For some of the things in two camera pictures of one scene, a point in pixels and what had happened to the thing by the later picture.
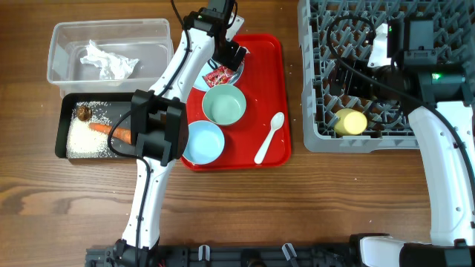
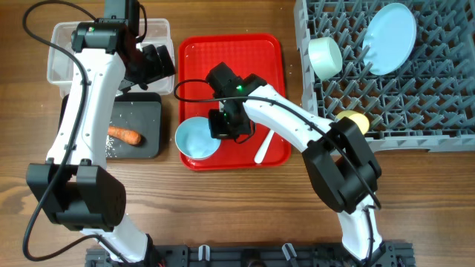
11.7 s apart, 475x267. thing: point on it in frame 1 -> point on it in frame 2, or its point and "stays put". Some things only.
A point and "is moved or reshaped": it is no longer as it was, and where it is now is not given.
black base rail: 203,256 stays put
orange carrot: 124,134 stays put
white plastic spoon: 277,122 stays put
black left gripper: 229,56 -> 157,70
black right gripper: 349,79 -> 221,126
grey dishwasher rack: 334,40 stays put
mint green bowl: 224,104 is moved or reshaped
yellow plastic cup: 349,122 stays put
